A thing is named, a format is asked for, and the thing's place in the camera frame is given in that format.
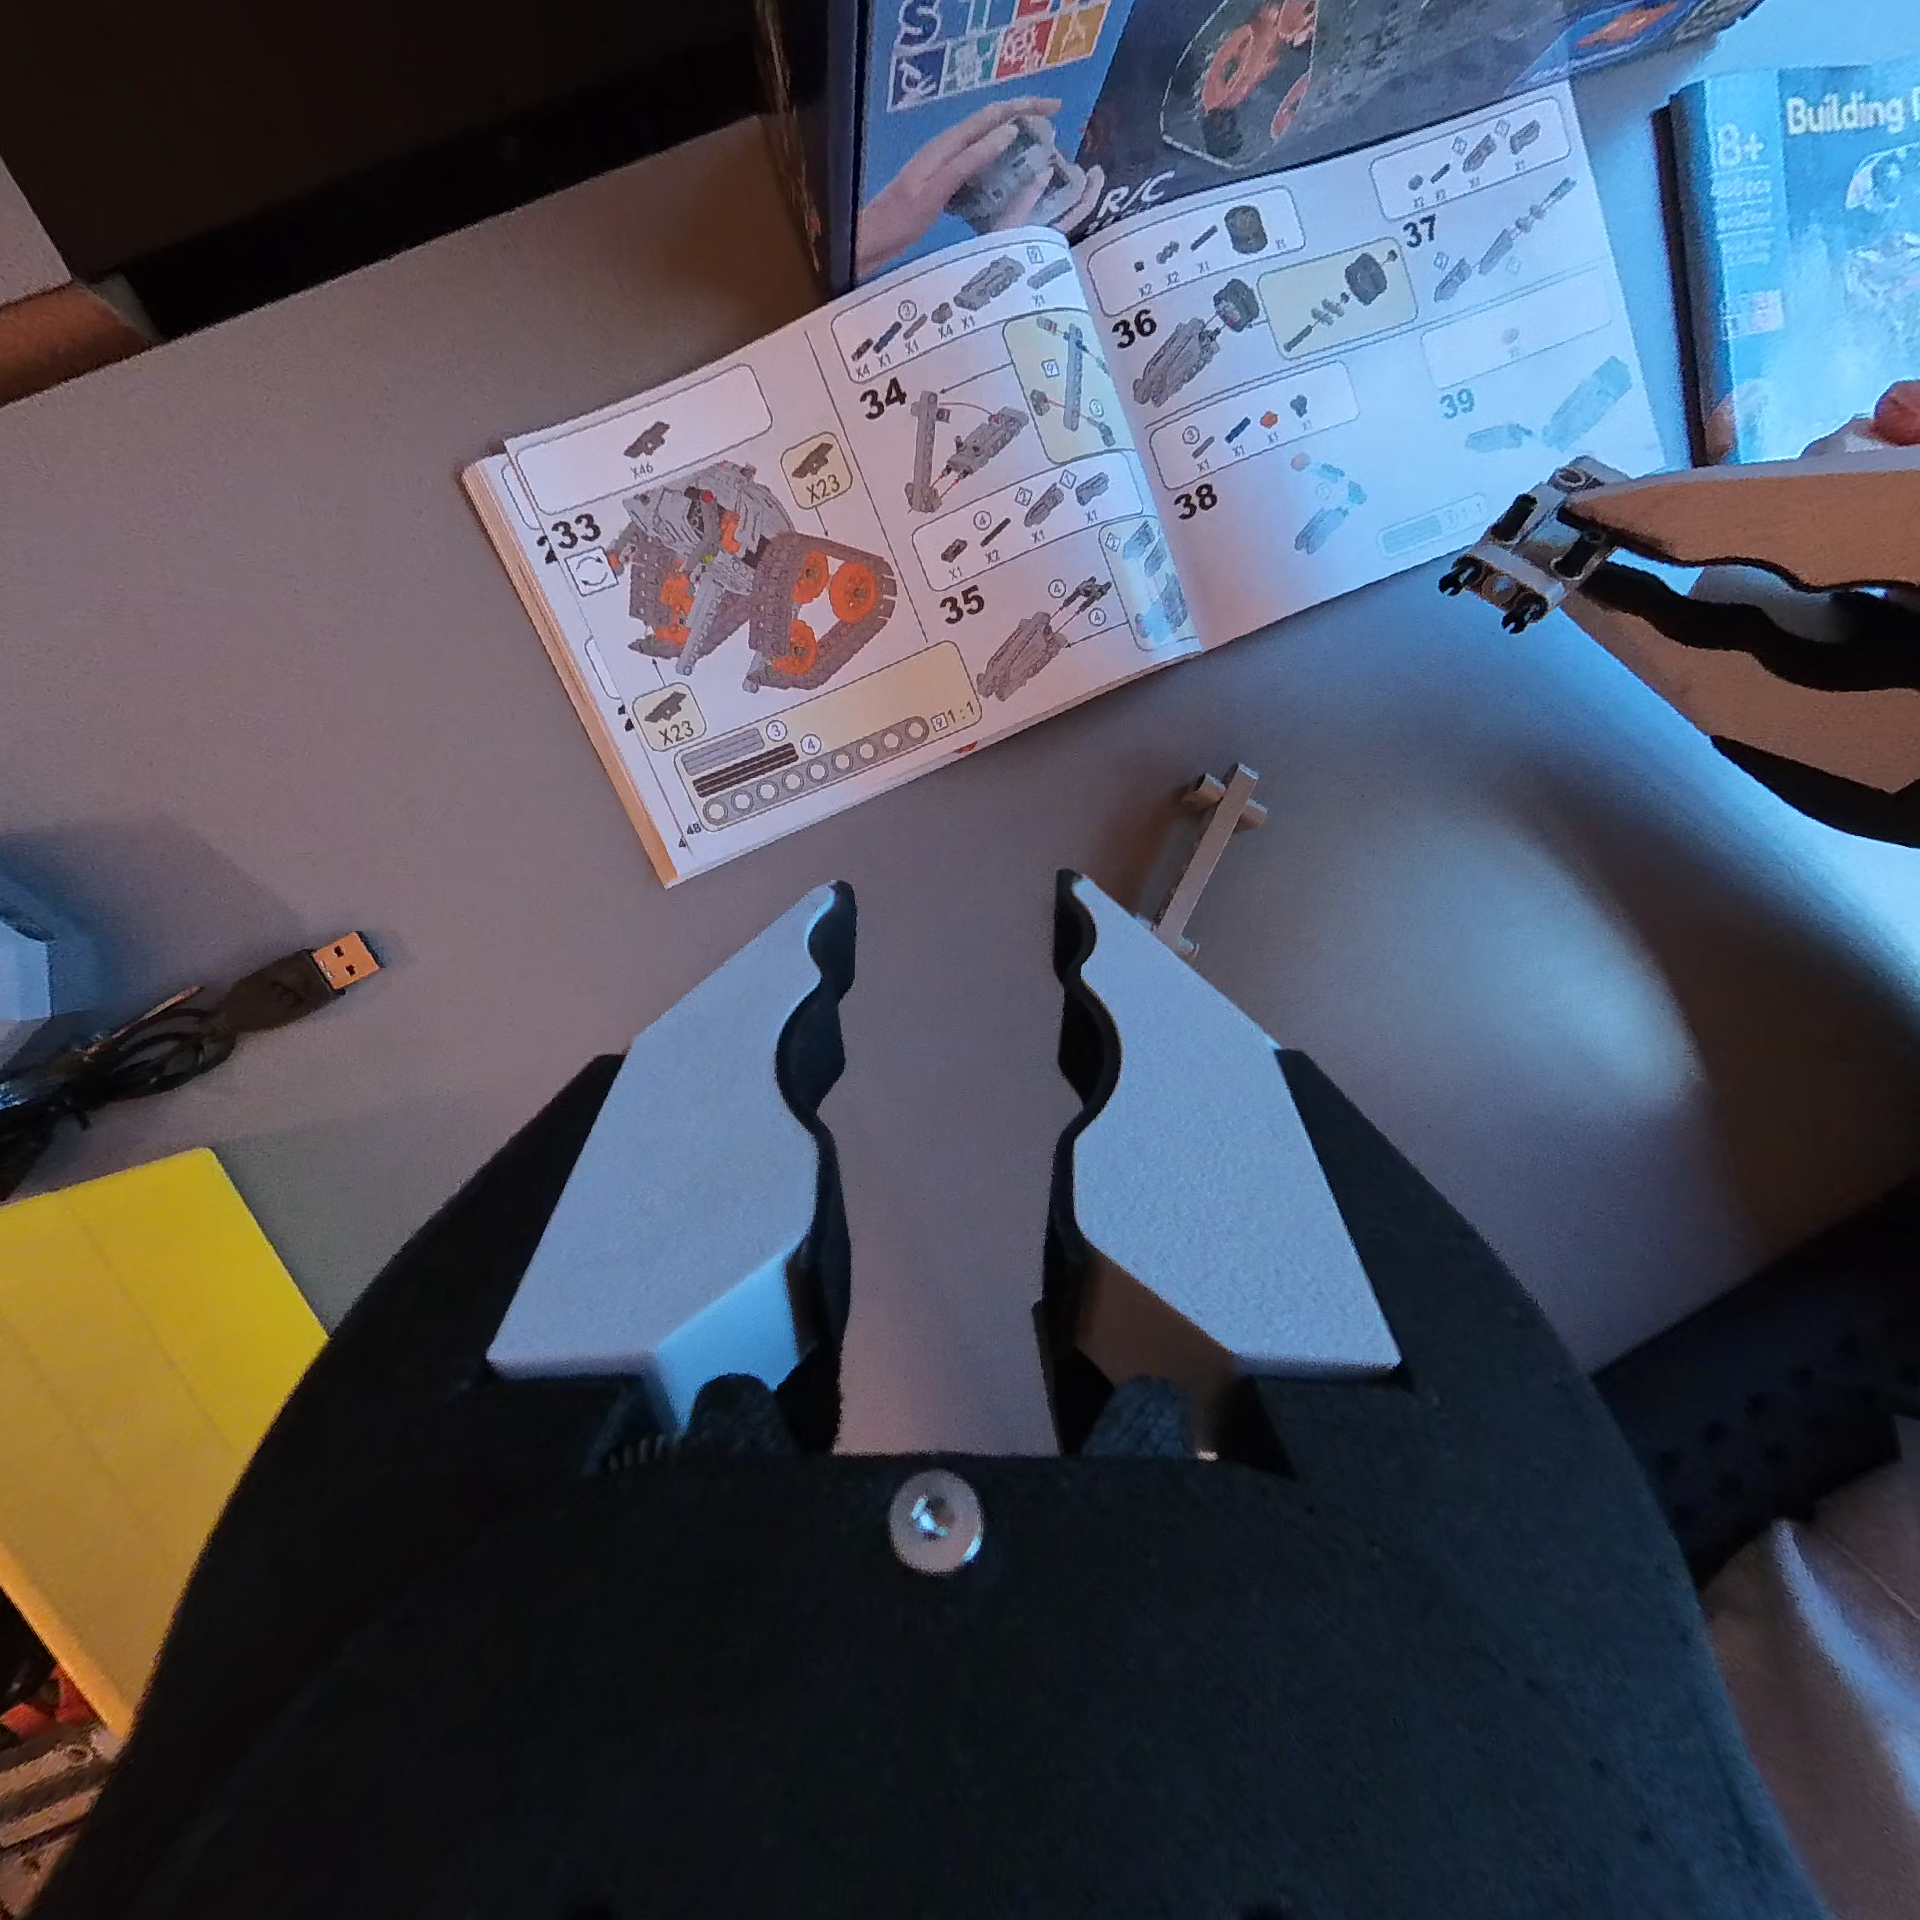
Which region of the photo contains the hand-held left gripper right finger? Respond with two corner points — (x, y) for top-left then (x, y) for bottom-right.
(1036, 866), (1407, 1457)

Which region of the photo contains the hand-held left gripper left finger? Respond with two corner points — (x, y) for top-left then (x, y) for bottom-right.
(483, 881), (860, 1450)

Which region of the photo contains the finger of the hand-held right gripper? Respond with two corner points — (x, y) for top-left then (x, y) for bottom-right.
(1557, 447), (1920, 601)
(1587, 573), (1920, 846)

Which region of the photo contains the grey beam with black pins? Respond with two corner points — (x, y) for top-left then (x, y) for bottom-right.
(1441, 458), (1634, 635)

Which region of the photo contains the grey cross beam assembly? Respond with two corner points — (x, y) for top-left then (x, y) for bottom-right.
(1137, 761), (1270, 958)

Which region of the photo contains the white building instruction booklet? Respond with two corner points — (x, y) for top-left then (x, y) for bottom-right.
(461, 75), (1671, 887)

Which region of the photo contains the blue cover booklet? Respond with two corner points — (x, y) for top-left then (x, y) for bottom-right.
(1655, 28), (1920, 470)

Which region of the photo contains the yellow plastic bin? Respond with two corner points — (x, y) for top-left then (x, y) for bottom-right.
(0, 1148), (330, 1741)

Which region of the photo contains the black dotted fabric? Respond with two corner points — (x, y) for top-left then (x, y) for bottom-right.
(1591, 1229), (1920, 1585)

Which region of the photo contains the dark blue robot kit box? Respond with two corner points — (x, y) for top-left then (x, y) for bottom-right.
(756, 0), (1771, 294)

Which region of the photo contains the pile of building pieces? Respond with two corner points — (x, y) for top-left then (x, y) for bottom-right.
(0, 1650), (121, 1877)

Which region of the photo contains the black USB cable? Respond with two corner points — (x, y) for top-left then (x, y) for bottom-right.
(0, 930), (383, 1193)

